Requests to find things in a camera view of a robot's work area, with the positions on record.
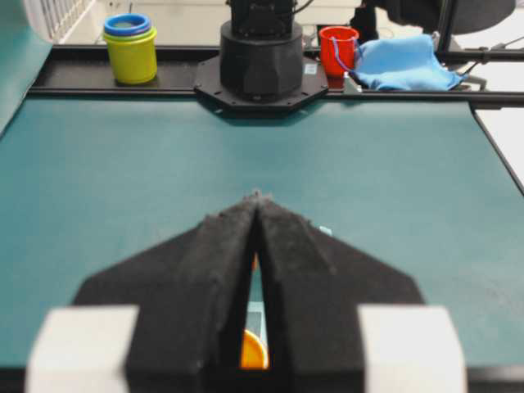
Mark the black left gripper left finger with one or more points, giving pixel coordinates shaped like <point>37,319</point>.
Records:
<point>191,292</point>

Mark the black table frame rail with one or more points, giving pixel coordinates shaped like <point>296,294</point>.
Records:
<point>85,71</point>

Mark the red plastic cup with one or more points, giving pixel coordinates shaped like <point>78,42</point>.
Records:
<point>339,49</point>

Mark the orange plastic cup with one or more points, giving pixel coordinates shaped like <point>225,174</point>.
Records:
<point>254,354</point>

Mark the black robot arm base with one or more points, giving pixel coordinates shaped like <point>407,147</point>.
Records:
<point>261,65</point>

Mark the blue cloth bag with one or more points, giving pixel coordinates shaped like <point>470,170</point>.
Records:
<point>407,64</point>

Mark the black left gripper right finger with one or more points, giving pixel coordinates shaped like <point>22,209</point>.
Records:
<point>312,285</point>

